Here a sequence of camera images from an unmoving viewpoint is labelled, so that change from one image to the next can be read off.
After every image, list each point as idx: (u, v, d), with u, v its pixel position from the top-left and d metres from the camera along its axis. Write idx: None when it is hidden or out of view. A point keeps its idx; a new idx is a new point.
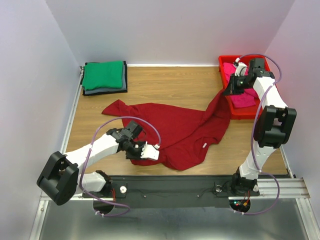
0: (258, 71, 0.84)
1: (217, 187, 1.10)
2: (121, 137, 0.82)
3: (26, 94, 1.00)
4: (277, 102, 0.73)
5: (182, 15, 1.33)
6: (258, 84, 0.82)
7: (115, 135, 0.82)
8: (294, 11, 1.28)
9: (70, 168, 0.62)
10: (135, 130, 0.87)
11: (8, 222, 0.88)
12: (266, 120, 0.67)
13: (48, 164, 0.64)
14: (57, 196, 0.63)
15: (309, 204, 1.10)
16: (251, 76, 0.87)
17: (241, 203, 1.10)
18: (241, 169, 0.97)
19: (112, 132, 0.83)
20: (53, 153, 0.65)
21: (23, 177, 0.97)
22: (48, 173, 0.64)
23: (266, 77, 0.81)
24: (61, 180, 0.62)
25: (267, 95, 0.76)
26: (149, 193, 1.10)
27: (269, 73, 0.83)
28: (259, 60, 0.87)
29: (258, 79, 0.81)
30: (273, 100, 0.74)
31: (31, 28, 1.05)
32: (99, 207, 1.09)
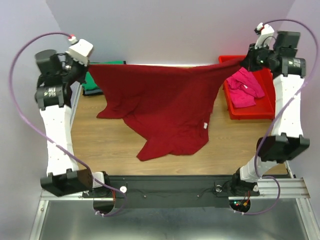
0: (286, 63, 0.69)
1: (217, 187, 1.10)
2: (56, 91, 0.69)
3: (25, 94, 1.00)
4: (292, 127, 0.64)
5: (182, 15, 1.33)
6: (279, 87, 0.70)
7: (50, 100, 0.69)
8: (294, 11, 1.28)
9: (70, 175, 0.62)
10: (53, 64, 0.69)
11: (8, 222, 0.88)
12: (275, 147, 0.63)
13: (51, 190, 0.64)
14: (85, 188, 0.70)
15: (309, 204, 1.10)
16: (275, 64, 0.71)
17: (241, 203, 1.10)
18: (241, 171, 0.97)
19: (42, 98, 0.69)
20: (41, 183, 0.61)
21: (22, 177, 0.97)
22: (61, 190, 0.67)
23: (291, 80, 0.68)
24: (76, 184, 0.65)
25: (284, 112, 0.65)
26: (149, 193, 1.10)
27: (299, 67, 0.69)
28: (290, 39, 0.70)
29: (281, 80, 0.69)
30: (285, 127, 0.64)
31: (31, 28, 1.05)
32: (99, 207, 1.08)
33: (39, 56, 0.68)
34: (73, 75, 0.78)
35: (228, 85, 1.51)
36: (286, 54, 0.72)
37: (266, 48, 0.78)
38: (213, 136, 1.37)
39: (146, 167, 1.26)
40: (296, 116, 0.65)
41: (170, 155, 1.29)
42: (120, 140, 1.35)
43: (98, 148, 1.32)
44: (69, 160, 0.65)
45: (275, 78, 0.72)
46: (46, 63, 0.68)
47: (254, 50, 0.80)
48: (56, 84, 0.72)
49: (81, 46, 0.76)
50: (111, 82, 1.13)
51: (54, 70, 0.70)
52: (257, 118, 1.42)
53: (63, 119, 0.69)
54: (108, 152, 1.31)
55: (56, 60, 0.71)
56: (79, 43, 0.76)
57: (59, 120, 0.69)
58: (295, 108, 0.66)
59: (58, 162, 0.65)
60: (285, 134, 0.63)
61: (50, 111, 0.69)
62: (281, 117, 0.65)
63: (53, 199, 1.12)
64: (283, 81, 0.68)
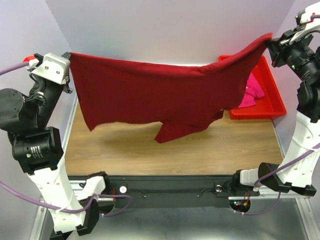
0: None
1: (217, 188, 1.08)
2: (41, 150, 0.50)
3: None
4: (300, 178, 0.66)
5: (182, 15, 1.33)
6: (301, 130, 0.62)
7: (34, 161, 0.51)
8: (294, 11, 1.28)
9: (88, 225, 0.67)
10: (25, 120, 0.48)
11: (9, 222, 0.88)
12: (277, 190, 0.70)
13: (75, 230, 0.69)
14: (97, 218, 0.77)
15: (309, 205, 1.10)
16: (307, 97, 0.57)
17: (241, 203, 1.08)
18: (241, 176, 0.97)
19: (26, 161, 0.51)
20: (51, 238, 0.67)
21: (22, 177, 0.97)
22: None
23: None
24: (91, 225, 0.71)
25: (297, 164, 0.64)
26: (149, 193, 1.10)
27: None
28: None
29: (307, 122, 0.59)
30: (291, 177, 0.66)
31: (31, 28, 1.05)
32: (101, 207, 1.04)
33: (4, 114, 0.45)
34: (49, 102, 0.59)
35: None
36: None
37: (303, 44, 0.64)
38: (213, 136, 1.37)
39: (146, 166, 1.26)
40: (308, 167, 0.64)
41: (170, 155, 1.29)
42: (120, 140, 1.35)
43: (98, 148, 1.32)
44: (76, 217, 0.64)
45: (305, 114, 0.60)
46: (13, 125, 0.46)
47: (288, 46, 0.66)
48: (36, 136, 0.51)
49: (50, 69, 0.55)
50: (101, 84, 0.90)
51: (29, 123, 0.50)
52: (257, 118, 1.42)
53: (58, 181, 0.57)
54: (108, 152, 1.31)
55: (29, 107, 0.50)
56: (45, 66, 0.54)
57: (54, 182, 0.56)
58: (309, 161, 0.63)
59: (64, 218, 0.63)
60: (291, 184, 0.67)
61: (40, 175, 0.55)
62: (292, 167, 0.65)
63: None
64: (309, 127, 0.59)
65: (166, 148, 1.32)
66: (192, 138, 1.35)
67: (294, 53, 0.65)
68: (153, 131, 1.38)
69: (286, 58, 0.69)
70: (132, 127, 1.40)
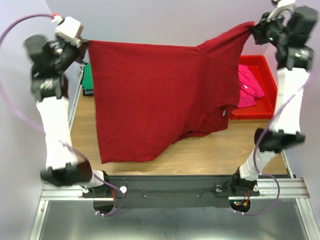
0: (293, 55, 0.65)
1: (217, 188, 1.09)
2: (53, 84, 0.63)
3: (25, 93, 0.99)
4: (291, 124, 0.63)
5: (182, 15, 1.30)
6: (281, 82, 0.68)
7: (46, 92, 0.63)
8: None
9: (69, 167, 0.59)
10: (45, 57, 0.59)
11: (9, 222, 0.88)
12: (270, 140, 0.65)
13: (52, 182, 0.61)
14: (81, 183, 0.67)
15: (309, 205, 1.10)
16: (281, 55, 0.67)
17: (241, 203, 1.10)
18: (241, 170, 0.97)
19: (39, 90, 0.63)
20: (40, 174, 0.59)
21: (21, 177, 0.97)
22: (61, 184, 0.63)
23: (296, 75, 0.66)
24: (73, 177, 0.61)
25: (285, 108, 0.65)
26: (149, 193, 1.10)
27: (307, 58, 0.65)
28: (304, 25, 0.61)
29: (285, 73, 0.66)
30: (286, 120, 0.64)
31: (31, 28, 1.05)
32: (99, 207, 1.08)
33: (29, 48, 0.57)
34: (67, 60, 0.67)
35: None
36: (296, 43, 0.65)
37: (279, 21, 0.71)
38: (213, 136, 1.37)
39: (146, 166, 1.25)
40: (296, 112, 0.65)
41: (170, 155, 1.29)
42: None
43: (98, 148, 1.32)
44: (68, 152, 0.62)
45: (280, 70, 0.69)
46: (34, 57, 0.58)
47: (267, 23, 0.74)
48: (51, 75, 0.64)
49: (65, 24, 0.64)
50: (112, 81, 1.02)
51: (47, 62, 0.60)
52: (257, 118, 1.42)
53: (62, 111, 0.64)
54: None
55: (48, 49, 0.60)
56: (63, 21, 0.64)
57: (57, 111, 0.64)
58: (294, 106, 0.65)
59: (57, 151, 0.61)
60: (283, 131, 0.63)
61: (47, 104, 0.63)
62: (281, 112, 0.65)
63: (53, 199, 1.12)
64: (287, 75, 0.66)
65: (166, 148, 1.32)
66: (192, 138, 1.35)
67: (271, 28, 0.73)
68: None
69: (266, 34, 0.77)
70: None
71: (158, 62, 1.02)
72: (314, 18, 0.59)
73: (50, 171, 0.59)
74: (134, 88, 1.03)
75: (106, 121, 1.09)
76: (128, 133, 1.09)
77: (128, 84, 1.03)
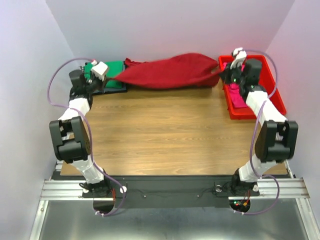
0: (249, 88, 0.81)
1: (217, 187, 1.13)
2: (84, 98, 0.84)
3: (25, 92, 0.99)
4: (275, 115, 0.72)
5: (182, 15, 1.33)
6: (250, 99, 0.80)
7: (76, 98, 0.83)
8: (294, 11, 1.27)
9: (74, 119, 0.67)
10: (80, 81, 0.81)
11: (9, 221, 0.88)
12: (269, 136, 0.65)
13: (54, 133, 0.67)
14: (80, 149, 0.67)
15: (309, 204, 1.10)
16: (242, 93, 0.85)
17: (241, 203, 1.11)
18: (241, 173, 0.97)
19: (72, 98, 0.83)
20: (50, 124, 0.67)
21: (21, 177, 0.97)
22: (62, 141, 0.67)
23: (257, 91, 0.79)
24: (76, 130, 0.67)
25: (264, 109, 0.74)
26: (149, 193, 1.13)
27: (260, 87, 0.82)
28: (254, 71, 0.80)
29: (250, 95, 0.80)
30: (269, 114, 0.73)
31: (30, 27, 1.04)
32: (99, 207, 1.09)
33: (72, 73, 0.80)
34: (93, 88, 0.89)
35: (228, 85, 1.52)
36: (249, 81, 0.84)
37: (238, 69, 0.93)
38: (213, 136, 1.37)
39: (146, 166, 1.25)
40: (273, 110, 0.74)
41: (170, 155, 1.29)
42: (120, 140, 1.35)
43: (97, 148, 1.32)
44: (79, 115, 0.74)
45: (248, 100, 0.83)
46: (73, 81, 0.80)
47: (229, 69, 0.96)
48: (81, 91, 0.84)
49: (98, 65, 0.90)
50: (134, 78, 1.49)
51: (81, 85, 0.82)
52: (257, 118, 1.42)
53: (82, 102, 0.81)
54: (108, 152, 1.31)
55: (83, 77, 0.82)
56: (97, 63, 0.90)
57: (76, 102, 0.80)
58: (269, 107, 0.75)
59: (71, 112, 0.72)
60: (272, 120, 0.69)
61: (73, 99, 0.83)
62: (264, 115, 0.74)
63: (53, 200, 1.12)
64: (251, 95, 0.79)
65: (166, 148, 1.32)
66: (192, 138, 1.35)
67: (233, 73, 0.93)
68: (153, 131, 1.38)
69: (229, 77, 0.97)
70: (132, 127, 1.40)
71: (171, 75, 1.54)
72: (260, 64, 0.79)
73: (57, 121, 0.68)
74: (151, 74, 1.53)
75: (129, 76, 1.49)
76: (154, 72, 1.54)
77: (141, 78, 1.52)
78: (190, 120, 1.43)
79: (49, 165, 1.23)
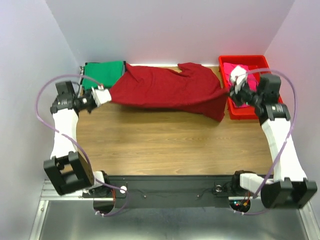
0: (270, 110, 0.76)
1: (217, 188, 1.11)
2: (67, 104, 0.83)
3: (25, 93, 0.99)
4: (292, 170, 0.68)
5: (182, 15, 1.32)
6: (269, 130, 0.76)
7: (61, 105, 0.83)
8: (295, 10, 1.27)
9: (71, 157, 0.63)
10: (65, 87, 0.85)
11: (8, 222, 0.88)
12: (281, 195, 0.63)
13: (50, 174, 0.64)
14: (84, 182, 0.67)
15: (309, 204, 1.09)
16: (260, 113, 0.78)
17: (241, 203, 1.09)
18: (241, 180, 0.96)
19: (56, 107, 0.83)
20: (45, 166, 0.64)
21: (21, 178, 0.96)
22: (62, 179, 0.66)
23: (279, 124, 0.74)
24: (75, 168, 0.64)
25: (280, 158, 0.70)
26: (149, 193, 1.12)
27: (283, 110, 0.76)
28: (272, 87, 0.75)
29: (269, 124, 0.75)
30: (286, 168, 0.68)
31: (31, 29, 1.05)
32: (99, 207, 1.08)
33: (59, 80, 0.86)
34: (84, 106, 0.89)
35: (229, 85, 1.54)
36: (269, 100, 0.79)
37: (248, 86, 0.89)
38: (213, 136, 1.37)
39: (146, 166, 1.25)
40: (292, 159, 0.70)
41: (170, 155, 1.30)
42: (120, 140, 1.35)
43: (97, 148, 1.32)
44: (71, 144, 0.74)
45: (265, 124, 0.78)
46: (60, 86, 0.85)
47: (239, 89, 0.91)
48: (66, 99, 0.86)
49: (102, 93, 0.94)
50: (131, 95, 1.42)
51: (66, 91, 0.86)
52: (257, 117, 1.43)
53: (71, 120, 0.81)
54: (108, 152, 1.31)
55: (70, 85, 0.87)
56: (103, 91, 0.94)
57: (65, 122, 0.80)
58: (288, 152, 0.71)
59: (62, 145, 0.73)
60: (289, 179, 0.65)
61: (60, 115, 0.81)
62: (280, 162, 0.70)
63: (53, 200, 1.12)
64: (272, 126, 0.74)
65: (166, 148, 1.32)
66: (192, 138, 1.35)
67: (243, 92, 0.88)
68: (153, 131, 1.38)
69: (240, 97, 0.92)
70: (132, 127, 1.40)
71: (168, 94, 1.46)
72: (277, 79, 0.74)
73: (53, 161, 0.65)
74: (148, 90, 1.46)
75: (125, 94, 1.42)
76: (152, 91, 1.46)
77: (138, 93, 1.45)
78: (190, 120, 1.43)
79: None
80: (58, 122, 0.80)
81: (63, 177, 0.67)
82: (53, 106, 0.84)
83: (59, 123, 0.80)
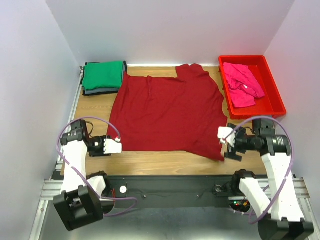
0: (270, 142, 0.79)
1: (217, 188, 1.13)
2: (77, 135, 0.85)
3: (25, 93, 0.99)
4: (290, 210, 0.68)
5: (182, 15, 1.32)
6: (269, 166, 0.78)
7: (71, 136, 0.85)
8: (295, 11, 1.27)
9: (82, 192, 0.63)
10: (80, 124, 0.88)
11: (8, 222, 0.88)
12: (278, 234, 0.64)
13: (59, 210, 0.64)
14: (94, 217, 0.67)
15: (309, 204, 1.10)
16: (261, 144, 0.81)
17: (241, 203, 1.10)
18: (241, 185, 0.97)
19: (66, 138, 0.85)
20: (54, 201, 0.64)
21: (21, 178, 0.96)
22: (70, 215, 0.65)
23: (279, 159, 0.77)
24: (85, 204, 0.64)
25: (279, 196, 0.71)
26: (149, 193, 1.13)
27: (284, 144, 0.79)
28: (266, 123, 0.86)
29: (269, 158, 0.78)
30: (284, 206, 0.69)
31: (30, 29, 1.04)
32: None
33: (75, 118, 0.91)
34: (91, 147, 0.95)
35: (229, 86, 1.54)
36: (267, 134, 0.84)
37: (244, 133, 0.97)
38: None
39: (146, 166, 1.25)
40: (291, 198, 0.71)
41: (170, 155, 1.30)
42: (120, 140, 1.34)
43: None
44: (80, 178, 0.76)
45: (264, 156, 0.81)
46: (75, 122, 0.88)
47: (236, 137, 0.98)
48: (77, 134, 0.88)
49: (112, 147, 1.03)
50: (131, 115, 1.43)
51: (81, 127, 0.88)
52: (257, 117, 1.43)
53: (81, 150, 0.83)
54: None
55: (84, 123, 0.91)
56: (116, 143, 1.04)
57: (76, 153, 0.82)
58: (288, 190, 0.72)
59: (71, 178, 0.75)
60: (287, 219, 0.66)
61: (71, 146, 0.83)
62: (278, 199, 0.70)
63: None
64: (271, 161, 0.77)
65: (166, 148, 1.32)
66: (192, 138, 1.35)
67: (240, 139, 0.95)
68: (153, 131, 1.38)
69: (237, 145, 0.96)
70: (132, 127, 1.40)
71: (168, 111, 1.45)
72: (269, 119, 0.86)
73: (62, 196, 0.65)
74: (147, 106, 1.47)
75: (125, 114, 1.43)
76: (151, 108, 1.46)
77: (137, 111, 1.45)
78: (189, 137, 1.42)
79: (49, 165, 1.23)
80: (68, 153, 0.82)
81: (72, 212, 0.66)
82: (63, 137, 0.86)
83: (70, 154, 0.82)
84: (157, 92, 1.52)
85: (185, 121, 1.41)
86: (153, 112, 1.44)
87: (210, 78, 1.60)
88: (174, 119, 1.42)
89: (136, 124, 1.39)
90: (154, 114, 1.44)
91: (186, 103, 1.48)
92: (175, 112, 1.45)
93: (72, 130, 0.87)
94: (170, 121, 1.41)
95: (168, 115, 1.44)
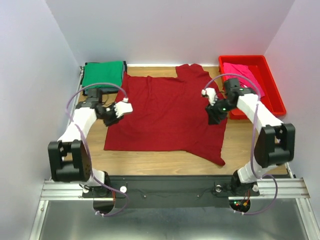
0: (239, 91, 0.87)
1: (217, 188, 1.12)
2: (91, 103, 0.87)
3: (25, 93, 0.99)
4: (271, 119, 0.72)
5: (182, 15, 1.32)
6: (242, 103, 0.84)
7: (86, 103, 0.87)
8: (295, 10, 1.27)
9: (74, 143, 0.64)
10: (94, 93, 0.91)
11: (8, 222, 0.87)
12: (269, 142, 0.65)
13: (51, 156, 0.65)
14: (79, 174, 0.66)
15: (309, 204, 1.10)
16: (232, 96, 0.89)
17: (241, 203, 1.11)
18: (240, 175, 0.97)
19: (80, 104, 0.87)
20: (48, 146, 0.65)
21: (20, 178, 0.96)
22: (60, 165, 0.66)
23: (250, 97, 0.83)
24: (75, 156, 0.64)
25: (258, 115, 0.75)
26: (149, 194, 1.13)
27: (249, 90, 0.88)
28: (233, 82, 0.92)
29: (242, 99, 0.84)
30: (265, 118, 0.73)
31: (30, 29, 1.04)
32: (100, 207, 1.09)
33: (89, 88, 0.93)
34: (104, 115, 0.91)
35: None
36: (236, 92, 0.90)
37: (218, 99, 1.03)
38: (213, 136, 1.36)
39: (146, 166, 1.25)
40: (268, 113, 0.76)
41: (170, 155, 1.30)
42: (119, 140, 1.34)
43: (98, 148, 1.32)
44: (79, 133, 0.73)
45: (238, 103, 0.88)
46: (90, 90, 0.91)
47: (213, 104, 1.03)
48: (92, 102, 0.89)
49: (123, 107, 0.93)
50: (130, 115, 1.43)
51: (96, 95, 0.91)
52: None
53: (88, 115, 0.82)
54: (108, 152, 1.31)
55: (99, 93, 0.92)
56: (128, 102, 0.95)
57: (84, 116, 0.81)
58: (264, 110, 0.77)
59: (71, 131, 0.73)
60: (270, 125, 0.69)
61: (81, 111, 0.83)
62: (259, 118, 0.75)
63: (53, 199, 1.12)
64: (244, 99, 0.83)
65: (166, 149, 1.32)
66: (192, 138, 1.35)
67: (216, 103, 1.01)
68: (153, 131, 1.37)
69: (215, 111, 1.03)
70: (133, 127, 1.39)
71: (168, 111, 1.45)
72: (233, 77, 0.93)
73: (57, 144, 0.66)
74: (146, 106, 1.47)
75: None
76: (150, 108, 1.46)
77: (137, 111, 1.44)
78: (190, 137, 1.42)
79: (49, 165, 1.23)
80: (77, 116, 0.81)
81: (61, 164, 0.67)
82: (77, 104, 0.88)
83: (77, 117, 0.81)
84: (157, 92, 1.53)
85: (185, 121, 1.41)
86: (152, 112, 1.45)
87: (210, 78, 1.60)
88: (173, 119, 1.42)
89: (135, 124, 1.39)
90: (154, 114, 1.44)
91: (186, 103, 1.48)
92: (174, 112, 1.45)
93: (88, 98, 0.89)
94: (170, 121, 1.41)
95: (168, 115, 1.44)
